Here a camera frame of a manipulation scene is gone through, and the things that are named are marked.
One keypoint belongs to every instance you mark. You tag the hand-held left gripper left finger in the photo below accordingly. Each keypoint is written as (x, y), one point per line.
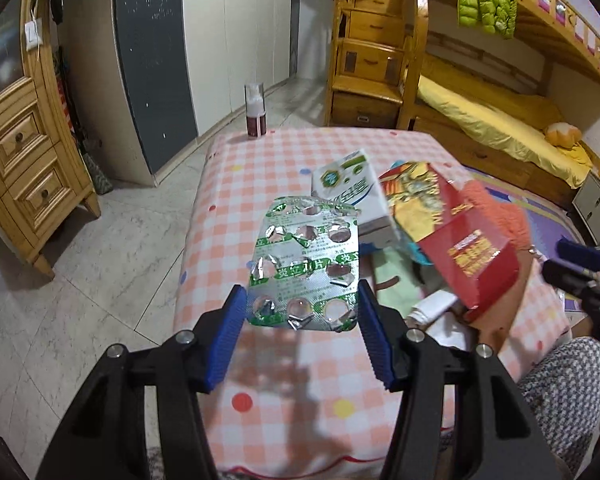
(227, 335)

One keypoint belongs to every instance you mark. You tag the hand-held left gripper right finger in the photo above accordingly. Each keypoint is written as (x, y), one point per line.
(377, 345)

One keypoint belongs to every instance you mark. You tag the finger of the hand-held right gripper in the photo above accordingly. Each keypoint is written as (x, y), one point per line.
(585, 255)
(565, 272)

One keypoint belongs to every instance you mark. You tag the silver green blister pack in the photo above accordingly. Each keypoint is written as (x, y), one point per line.
(305, 255)

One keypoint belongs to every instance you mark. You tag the white nightstand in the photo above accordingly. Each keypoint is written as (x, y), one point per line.
(595, 200)

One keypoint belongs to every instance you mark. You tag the white tube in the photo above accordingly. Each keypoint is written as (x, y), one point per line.
(432, 307)

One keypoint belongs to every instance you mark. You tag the light green paper packet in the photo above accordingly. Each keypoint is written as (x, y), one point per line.
(390, 272)

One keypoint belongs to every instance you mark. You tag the person's houndstooth trousers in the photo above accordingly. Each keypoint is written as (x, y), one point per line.
(565, 390)

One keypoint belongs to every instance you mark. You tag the red printed carton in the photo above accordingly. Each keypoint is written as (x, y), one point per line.
(460, 255)

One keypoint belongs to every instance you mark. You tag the orange plush pillow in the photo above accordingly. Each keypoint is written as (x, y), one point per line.
(562, 134)

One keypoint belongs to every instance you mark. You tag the pink checkered tablecloth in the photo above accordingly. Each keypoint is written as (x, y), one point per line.
(220, 200)

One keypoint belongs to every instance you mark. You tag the wooden bunk bed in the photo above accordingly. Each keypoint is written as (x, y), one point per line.
(485, 152)

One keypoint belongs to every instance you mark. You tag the white medicine box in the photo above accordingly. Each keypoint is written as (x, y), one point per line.
(350, 190)

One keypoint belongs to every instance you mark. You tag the yellow mattress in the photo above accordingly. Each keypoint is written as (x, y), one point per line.
(490, 120)

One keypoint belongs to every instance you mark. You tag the maroon spray bottle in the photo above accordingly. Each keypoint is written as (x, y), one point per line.
(255, 110)

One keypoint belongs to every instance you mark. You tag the wooden drawer cabinet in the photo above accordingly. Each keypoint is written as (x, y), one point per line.
(25, 160)

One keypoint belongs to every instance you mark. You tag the wooden stair drawers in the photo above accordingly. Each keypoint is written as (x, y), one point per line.
(370, 60)

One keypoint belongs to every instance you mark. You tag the cream and grey wardrobe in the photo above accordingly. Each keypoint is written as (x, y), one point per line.
(205, 35)

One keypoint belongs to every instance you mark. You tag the white paper tag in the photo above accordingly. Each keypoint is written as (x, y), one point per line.
(32, 35)

